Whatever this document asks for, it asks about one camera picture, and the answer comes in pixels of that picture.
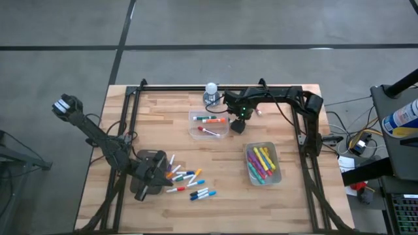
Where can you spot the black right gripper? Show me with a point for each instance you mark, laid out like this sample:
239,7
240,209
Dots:
235,101

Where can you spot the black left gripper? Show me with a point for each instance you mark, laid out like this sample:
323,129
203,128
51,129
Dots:
147,171

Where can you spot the thin marker orange cap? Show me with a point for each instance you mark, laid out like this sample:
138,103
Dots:
173,171

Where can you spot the thin marker purple cap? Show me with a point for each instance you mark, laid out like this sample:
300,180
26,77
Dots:
170,162

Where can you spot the thin marker green cap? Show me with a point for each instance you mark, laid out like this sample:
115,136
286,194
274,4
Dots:
184,178

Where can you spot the orange Expo marker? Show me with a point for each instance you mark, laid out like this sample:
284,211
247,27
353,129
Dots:
215,120

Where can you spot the pink Expo marker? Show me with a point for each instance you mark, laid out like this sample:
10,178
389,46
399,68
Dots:
259,112

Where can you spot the green Expo marker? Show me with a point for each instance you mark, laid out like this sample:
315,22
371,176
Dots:
209,117

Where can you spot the thin marker yellow cap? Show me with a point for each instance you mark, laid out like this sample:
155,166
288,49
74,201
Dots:
196,175

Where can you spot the purple highlighter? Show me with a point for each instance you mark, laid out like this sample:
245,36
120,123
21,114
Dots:
255,158

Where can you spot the yellow highlighter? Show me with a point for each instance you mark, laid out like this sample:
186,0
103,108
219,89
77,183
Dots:
260,158
266,150
269,160

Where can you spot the pink highlighter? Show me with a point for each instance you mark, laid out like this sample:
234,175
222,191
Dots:
252,160

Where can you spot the clear plastic bin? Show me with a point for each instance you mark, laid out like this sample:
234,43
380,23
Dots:
196,135

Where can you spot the blue highlighter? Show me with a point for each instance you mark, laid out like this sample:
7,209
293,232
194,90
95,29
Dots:
265,161

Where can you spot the teal highlighter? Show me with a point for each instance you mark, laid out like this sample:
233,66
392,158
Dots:
256,174

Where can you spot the red highlighter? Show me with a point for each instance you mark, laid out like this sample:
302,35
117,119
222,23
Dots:
268,172

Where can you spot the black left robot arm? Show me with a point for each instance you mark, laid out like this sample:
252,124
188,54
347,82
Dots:
98,137

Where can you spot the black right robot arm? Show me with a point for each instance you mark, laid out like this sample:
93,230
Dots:
294,93

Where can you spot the white light bulb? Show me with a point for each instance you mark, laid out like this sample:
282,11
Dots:
211,88

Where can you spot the pale grey plastic bin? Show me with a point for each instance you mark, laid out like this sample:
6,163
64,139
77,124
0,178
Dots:
276,181

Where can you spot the white paper sheet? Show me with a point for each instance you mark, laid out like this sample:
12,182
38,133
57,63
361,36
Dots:
346,162

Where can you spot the black yellow power device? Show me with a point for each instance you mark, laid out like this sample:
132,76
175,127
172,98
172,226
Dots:
359,145

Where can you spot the small red object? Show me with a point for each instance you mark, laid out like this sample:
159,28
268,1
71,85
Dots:
358,186

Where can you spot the dark grey metal furniture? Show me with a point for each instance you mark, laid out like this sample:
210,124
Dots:
19,160

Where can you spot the small grey object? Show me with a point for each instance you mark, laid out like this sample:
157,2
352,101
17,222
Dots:
365,196

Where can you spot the black equipment stand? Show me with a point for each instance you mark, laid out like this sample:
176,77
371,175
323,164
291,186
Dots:
392,153

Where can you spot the white blue spray can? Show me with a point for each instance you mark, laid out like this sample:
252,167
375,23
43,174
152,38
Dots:
401,119

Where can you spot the black stand pole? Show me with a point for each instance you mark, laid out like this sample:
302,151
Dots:
401,85

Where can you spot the backlit keyboard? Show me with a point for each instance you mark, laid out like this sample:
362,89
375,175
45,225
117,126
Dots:
405,212

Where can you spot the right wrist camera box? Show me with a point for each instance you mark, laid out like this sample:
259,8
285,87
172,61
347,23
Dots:
244,112

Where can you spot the black aluminium table frame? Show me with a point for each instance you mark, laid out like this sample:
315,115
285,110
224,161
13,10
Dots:
170,88

